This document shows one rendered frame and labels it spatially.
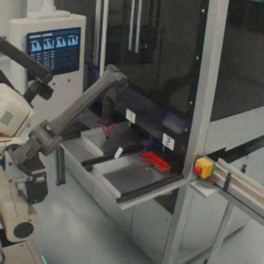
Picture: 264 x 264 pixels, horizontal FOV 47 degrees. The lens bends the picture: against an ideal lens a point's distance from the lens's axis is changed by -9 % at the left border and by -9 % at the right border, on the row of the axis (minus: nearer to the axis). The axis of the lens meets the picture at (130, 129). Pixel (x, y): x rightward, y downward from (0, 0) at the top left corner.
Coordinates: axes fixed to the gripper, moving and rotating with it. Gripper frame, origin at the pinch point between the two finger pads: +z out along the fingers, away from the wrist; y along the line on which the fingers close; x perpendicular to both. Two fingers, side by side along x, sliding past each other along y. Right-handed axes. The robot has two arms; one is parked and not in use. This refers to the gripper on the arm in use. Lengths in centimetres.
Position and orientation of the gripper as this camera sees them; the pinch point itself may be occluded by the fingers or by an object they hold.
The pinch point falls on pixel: (106, 133)
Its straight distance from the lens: 180.9
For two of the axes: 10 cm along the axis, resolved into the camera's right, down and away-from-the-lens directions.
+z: -0.6, 8.8, 4.8
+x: -7.7, -3.5, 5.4
